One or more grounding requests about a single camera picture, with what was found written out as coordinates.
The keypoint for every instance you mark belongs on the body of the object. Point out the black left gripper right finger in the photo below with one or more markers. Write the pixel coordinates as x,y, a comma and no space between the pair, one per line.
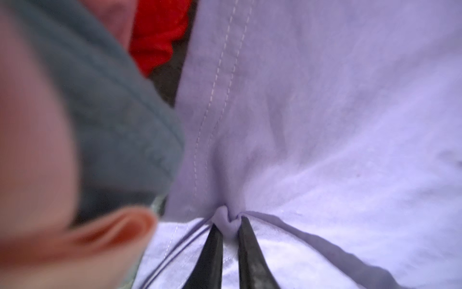
254,272

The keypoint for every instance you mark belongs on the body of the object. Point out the pink folded t-shirt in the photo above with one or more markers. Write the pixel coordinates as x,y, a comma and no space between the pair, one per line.
39,189

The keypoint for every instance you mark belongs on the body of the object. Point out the purple t-shirt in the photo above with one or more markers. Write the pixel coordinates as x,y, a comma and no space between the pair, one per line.
335,127

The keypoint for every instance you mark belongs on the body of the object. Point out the red folded t-shirt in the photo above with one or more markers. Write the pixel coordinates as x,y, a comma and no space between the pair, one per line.
157,25

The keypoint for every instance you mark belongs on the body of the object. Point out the grey-blue folded t-shirt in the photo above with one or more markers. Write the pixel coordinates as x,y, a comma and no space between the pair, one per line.
130,141

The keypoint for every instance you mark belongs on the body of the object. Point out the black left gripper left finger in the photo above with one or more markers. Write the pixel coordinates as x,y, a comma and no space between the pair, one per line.
208,271

